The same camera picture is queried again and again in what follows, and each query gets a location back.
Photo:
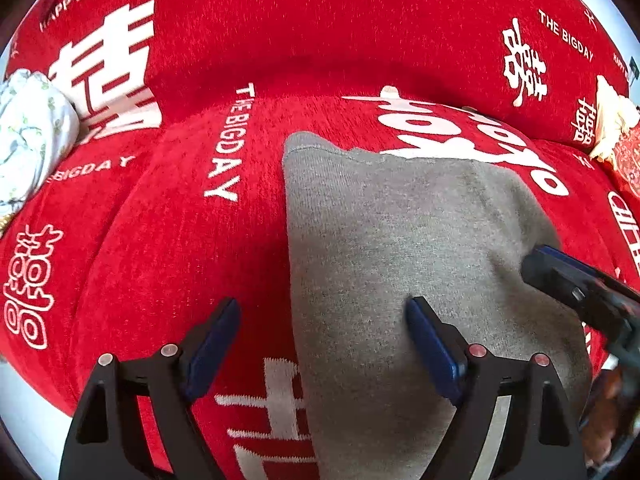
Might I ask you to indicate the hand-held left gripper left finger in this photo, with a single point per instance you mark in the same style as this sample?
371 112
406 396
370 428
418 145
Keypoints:
212 347

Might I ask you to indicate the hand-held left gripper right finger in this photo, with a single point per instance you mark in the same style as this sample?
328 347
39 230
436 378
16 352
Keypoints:
435 355

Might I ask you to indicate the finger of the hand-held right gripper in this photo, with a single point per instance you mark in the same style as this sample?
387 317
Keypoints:
550 275
570 260

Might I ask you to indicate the grey knit sweater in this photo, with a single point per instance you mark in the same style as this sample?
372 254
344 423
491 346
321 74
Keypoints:
400 220

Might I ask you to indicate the person's right hand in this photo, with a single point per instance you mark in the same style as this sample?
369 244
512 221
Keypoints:
605 410

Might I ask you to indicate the cream frilled red cushion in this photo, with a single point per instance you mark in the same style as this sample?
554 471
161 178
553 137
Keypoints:
617 115

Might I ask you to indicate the white floral cloth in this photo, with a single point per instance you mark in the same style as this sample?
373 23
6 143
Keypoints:
35 130

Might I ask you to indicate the red wedding sofa cover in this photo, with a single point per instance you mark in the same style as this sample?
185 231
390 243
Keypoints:
250 35

